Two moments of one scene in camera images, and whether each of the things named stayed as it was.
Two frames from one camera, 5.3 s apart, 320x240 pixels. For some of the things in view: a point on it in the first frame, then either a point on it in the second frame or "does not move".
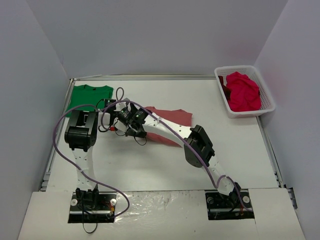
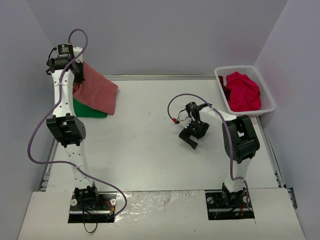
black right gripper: x=135 y=132 → x=191 y=136
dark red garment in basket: x=226 y=90 does not move
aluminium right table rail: x=272 y=156 does not move
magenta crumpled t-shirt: x=245 y=95 does not move
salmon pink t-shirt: x=179 y=116 → x=95 y=91
